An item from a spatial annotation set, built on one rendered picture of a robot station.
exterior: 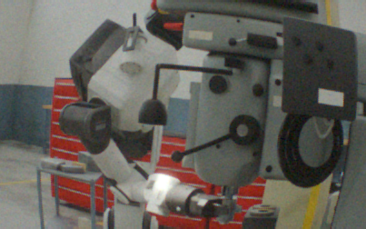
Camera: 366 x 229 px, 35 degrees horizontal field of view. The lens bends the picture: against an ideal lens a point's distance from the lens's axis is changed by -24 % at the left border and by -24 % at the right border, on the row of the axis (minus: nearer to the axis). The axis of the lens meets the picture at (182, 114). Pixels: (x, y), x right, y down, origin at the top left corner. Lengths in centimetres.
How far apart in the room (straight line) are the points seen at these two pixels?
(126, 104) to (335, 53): 87
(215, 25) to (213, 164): 33
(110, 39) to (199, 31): 51
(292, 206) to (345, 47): 227
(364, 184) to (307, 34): 43
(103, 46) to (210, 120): 55
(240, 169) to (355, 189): 39
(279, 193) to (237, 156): 187
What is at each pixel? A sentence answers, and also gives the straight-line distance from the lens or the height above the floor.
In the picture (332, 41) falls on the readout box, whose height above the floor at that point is 169.
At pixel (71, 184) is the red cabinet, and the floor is 31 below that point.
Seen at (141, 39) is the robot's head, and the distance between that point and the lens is 204.
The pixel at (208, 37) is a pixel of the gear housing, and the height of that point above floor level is 166.
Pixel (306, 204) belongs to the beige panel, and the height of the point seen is 95.
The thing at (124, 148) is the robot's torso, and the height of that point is 131.
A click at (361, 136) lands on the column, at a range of 158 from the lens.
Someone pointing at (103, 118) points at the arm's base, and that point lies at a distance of 205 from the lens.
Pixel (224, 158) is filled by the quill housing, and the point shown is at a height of 138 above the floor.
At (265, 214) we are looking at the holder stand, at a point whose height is 116.
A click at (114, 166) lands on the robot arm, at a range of 215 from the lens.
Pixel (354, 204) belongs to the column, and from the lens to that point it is 158.
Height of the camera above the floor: 157
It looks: 3 degrees down
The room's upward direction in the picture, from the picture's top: 5 degrees clockwise
